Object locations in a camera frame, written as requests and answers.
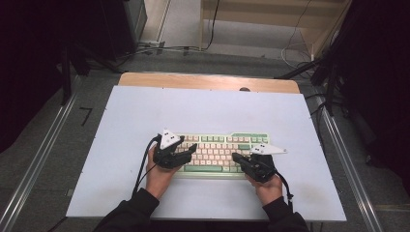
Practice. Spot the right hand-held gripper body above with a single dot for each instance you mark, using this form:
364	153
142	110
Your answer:
261	169

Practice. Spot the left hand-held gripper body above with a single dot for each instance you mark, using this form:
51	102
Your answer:
167	158

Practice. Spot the green and pink keyboard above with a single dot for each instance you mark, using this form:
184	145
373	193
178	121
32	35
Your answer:
216	153

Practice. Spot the person's right hand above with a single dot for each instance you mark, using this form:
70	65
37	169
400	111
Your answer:
269	191

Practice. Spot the person's left hand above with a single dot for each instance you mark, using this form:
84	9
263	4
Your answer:
158	180

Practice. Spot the white table board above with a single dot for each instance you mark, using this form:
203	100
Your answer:
206	109

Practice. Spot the wooden table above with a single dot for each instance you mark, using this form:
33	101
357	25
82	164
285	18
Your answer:
193	80

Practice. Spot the dark round table grommet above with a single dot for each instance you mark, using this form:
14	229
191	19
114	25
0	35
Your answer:
244	89

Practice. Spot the person's dark clothed body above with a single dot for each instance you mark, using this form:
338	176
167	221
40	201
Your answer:
206	227

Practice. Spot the black metal stand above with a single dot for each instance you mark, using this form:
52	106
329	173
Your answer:
66	77
330	87

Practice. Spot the dark cabinet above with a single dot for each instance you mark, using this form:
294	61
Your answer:
122	25

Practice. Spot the black curtain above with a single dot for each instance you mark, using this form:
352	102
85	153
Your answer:
32	48
380	64

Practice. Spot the aluminium floor rail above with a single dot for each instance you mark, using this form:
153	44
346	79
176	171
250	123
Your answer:
351	174
38	154

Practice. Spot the light wooden shelf frame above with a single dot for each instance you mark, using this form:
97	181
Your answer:
274	16

